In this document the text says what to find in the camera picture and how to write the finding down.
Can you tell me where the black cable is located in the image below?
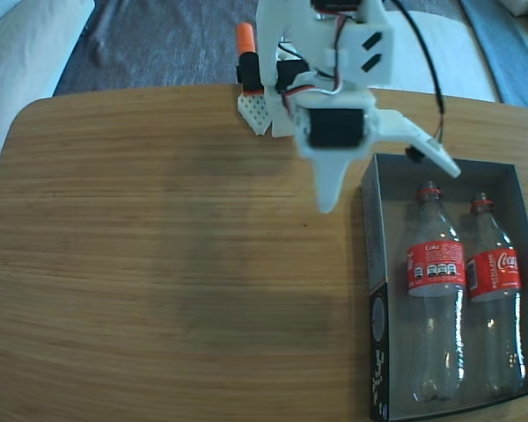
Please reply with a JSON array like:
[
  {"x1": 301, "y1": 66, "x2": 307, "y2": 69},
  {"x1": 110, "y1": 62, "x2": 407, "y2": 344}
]
[{"x1": 393, "y1": 0, "x2": 446, "y2": 142}]

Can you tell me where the grey cardboard box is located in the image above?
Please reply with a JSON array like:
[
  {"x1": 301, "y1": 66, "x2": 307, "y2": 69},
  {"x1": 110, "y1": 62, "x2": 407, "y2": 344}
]
[{"x1": 360, "y1": 152, "x2": 528, "y2": 422}]

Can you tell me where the clear bottle Coke nutrition label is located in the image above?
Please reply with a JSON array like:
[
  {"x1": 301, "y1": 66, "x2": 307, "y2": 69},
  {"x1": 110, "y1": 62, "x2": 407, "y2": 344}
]
[{"x1": 405, "y1": 180, "x2": 467, "y2": 404}]

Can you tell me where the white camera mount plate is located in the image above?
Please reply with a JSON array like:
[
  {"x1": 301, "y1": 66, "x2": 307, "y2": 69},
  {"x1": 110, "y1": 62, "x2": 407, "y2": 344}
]
[{"x1": 373, "y1": 109, "x2": 462, "y2": 178}]

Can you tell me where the orange and black clamp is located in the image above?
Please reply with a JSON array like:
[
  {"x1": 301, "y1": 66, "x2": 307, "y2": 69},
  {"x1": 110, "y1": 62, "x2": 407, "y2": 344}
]
[{"x1": 235, "y1": 21, "x2": 265, "y2": 96}]

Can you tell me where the white cushion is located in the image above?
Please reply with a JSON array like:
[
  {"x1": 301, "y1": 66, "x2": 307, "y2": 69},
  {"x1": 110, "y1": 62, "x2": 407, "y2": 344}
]
[{"x1": 0, "y1": 0, "x2": 96, "y2": 157}]

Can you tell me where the clear bottle Coca-Cola logo label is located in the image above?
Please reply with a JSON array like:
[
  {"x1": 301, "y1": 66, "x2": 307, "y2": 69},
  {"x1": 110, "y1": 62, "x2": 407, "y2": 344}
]
[{"x1": 465, "y1": 192, "x2": 527, "y2": 399}]

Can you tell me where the white rug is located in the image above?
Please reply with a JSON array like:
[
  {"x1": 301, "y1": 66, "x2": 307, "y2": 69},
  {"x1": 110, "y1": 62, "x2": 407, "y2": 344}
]
[{"x1": 369, "y1": 11, "x2": 498, "y2": 102}]

